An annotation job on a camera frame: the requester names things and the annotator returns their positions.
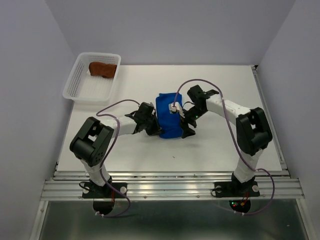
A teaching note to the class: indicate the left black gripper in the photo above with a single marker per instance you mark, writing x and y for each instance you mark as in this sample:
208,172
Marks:
156,129

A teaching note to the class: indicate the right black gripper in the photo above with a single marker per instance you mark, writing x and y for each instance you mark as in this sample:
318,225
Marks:
186,131

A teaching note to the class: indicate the blue towel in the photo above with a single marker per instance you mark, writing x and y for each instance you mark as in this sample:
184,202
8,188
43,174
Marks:
169,122

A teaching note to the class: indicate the brown towel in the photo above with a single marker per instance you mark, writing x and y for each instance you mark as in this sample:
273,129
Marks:
100,69

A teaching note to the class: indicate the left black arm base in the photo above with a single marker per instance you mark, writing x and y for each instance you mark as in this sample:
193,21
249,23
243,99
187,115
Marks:
92,191

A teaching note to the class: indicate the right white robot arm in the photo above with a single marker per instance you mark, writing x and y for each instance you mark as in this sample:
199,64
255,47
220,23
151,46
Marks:
253,133

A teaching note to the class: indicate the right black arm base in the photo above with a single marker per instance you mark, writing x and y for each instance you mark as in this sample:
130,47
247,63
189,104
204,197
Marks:
235,189

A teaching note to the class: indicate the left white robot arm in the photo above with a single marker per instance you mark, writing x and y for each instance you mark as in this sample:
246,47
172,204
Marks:
91,143

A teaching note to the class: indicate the white plastic basket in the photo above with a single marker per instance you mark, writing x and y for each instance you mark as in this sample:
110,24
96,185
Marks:
92,78

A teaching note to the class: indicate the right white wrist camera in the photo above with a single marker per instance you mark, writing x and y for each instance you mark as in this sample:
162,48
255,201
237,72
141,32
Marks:
176,108

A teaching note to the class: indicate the aluminium rail frame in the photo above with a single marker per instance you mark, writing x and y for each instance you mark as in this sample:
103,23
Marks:
169,185

